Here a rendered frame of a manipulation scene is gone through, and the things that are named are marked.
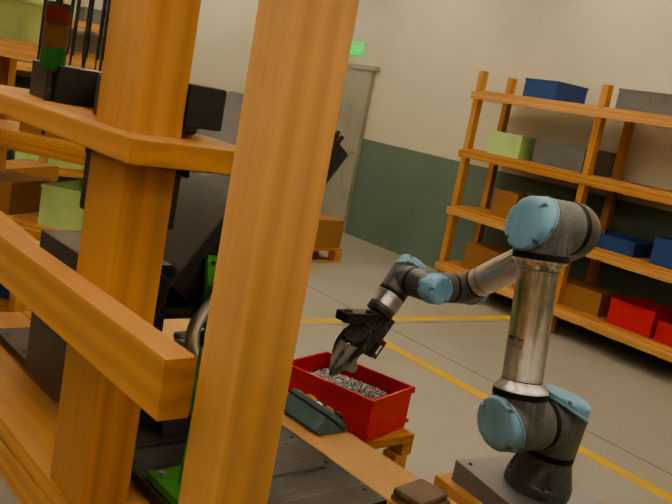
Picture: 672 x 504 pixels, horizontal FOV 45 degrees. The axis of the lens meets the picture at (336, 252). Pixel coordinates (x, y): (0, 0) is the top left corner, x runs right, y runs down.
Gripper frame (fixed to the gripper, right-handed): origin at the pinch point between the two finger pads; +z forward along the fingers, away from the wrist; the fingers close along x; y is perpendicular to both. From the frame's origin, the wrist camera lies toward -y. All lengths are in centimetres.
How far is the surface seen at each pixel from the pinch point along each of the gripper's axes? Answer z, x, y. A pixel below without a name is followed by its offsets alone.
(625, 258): -254, 190, 413
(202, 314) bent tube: 9.2, -0.3, -42.5
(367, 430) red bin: 6.4, -3.4, 20.2
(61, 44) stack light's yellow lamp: -17, 25, -92
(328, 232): -172, 482, 387
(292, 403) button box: 12.4, -0.9, -5.6
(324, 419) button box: 11.4, -12.2, -5.7
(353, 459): 15.1, -24.7, -4.5
